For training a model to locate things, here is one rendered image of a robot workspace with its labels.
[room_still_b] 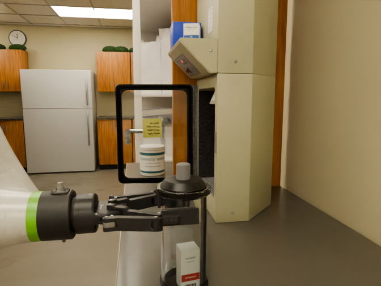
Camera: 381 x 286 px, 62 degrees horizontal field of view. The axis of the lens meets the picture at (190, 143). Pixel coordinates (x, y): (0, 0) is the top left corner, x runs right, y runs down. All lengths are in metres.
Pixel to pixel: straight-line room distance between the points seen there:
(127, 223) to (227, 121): 0.52
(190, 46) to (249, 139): 0.34
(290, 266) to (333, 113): 0.59
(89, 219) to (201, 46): 0.59
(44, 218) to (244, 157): 0.62
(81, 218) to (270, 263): 0.47
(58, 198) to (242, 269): 0.44
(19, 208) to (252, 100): 0.69
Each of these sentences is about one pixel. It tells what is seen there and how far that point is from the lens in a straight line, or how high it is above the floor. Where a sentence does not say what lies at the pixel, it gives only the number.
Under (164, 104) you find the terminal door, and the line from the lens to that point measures 1.27.
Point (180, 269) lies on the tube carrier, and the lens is 0.65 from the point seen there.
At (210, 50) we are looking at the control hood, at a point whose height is 1.47.
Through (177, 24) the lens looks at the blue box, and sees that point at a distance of 1.18.
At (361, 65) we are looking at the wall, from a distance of 1.12.
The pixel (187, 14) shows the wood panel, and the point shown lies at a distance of 1.37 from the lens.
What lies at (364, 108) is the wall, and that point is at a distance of 1.09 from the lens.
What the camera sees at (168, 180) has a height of 1.18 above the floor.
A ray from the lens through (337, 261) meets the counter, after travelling 0.91.
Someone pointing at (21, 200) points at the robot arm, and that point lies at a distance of 0.64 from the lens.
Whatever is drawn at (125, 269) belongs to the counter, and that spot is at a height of 0.94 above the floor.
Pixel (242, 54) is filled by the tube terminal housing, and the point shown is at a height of 1.47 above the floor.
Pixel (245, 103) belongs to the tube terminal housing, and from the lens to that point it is 1.00.
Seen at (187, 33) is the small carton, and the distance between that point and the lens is 1.06.
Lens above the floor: 1.34
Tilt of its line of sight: 8 degrees down
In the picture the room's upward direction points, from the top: straight up
